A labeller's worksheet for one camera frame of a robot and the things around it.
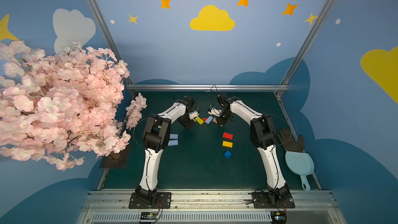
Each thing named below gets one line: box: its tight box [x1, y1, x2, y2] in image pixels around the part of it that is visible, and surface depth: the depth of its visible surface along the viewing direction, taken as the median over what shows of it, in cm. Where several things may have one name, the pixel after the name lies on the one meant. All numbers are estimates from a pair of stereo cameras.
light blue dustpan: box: [285, 150, 315, 192], surface depth 87 cm
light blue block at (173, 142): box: [167, 140, 179, 147], surface depth 96 cm
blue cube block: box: [223, 149, 233, 160], surface depth 90 cm
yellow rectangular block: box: [222, 140, 233, 148], surface depth 95 cm
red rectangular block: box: [222, 131, 234, 140], surface depth 99 cm
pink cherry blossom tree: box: [0, 40, 148, 172], surface depth 54 cm
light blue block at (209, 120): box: [205, 115, 214, 125], surface depth 106 cm
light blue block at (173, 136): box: [169, 133, 179, 140], surface depth 98 cm
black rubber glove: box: [276, 128, 305, 152], surface depth 97 cm
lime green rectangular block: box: [195, 116, 205, 125], surface depth 106 cm
